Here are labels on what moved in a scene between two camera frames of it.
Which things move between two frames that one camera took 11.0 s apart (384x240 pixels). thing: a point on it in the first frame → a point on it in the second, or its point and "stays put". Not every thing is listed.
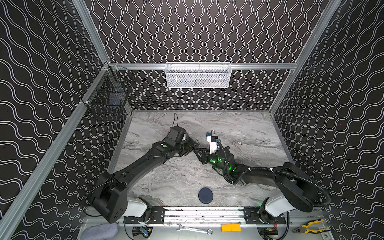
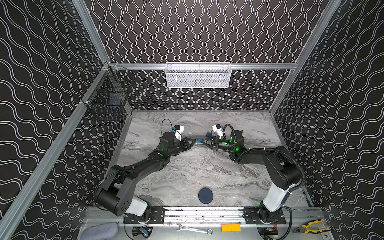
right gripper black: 205,155 → 214,143
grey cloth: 103,231 stays put
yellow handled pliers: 304,228 stays put
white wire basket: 198,75 stays put
